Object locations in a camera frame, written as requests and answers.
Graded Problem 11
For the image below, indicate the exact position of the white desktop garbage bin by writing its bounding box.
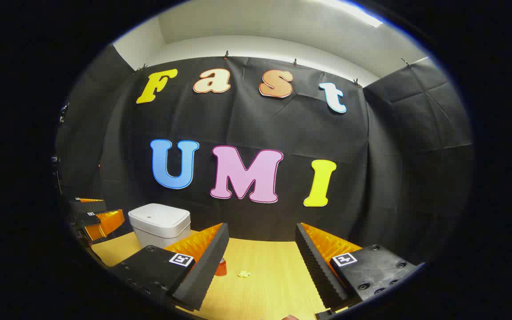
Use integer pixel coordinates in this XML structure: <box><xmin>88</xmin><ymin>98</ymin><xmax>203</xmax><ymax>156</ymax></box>
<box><xmin>128</xmin><ymin>203</ymin><xmax>192</xmax><ymax>249</ymax></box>

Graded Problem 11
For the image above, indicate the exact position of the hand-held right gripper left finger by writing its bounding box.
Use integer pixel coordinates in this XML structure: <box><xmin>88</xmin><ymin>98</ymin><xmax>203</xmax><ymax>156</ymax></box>
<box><xmin>107</xmin><ymin>223</ymin><xmax>230</xmax><ymax>312</ymax></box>

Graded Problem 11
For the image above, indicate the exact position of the black backdrop cloth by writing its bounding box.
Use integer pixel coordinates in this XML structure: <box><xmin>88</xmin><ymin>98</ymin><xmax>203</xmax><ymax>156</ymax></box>
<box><xmin>55</xmin><ymin>44</ymin><xmax>474</xmax><ymax>267</ymax></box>

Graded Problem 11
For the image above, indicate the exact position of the wooden desktop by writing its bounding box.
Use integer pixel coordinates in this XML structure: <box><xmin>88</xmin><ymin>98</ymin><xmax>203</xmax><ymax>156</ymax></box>
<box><xmin>91</xmin><ymin>230</ymin><xmax>341</xmax><ymax>320</ymax></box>

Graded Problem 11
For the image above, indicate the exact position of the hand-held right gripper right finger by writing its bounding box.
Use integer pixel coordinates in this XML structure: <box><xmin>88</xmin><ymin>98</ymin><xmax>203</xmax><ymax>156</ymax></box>
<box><xmin>295</xmin><ymin>222</ymin><xmax>420</xmax><ymax>318</ymax></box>

